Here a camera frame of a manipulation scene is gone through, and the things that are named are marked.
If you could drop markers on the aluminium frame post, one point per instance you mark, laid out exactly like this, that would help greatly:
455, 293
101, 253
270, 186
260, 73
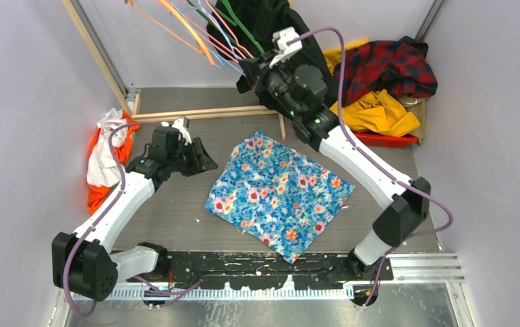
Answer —
96, 40

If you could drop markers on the orange hanger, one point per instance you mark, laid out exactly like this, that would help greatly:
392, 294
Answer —
179, 28

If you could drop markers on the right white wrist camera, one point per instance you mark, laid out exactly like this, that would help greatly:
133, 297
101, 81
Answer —
287, 45

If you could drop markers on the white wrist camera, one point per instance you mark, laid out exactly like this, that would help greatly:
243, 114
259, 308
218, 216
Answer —
287, 45
182, 125

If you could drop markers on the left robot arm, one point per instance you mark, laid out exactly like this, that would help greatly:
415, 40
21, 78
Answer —
84, 262

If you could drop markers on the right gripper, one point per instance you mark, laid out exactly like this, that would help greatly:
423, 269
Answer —
256, 71

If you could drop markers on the blue patterned garment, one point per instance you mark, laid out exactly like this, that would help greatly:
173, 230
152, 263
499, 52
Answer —
276, 194

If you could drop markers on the black pleated skirt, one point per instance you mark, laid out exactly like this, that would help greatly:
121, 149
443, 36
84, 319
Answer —
272, 16

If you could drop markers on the wooden clothes rack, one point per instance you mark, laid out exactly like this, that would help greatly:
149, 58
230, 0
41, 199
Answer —
133, 111

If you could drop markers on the yellow garment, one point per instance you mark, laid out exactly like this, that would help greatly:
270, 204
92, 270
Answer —
381, 113

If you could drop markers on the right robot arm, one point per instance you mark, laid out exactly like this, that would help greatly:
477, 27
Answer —
399, 196

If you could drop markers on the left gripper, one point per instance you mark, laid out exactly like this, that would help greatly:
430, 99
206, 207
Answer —
201, 161

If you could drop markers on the white and orange clothes pile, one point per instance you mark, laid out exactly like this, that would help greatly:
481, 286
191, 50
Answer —
102, 174

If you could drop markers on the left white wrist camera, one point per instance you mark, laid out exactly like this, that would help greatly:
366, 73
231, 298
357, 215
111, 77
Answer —
182, 125

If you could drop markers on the green hanger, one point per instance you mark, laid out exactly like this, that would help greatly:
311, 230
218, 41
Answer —
229, 27

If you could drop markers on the blue hanger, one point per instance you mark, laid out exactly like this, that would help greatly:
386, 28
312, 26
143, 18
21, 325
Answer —
166, 18

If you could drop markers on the red plastic bin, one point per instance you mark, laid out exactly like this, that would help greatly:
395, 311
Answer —
392, 142

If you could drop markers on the pink hanger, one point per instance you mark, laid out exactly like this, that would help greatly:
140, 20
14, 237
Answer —
199, 24

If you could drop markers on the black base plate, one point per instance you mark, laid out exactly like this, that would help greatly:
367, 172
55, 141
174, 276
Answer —
254, 271

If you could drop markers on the red plaid shirt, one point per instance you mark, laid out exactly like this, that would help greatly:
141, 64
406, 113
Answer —
399, 67

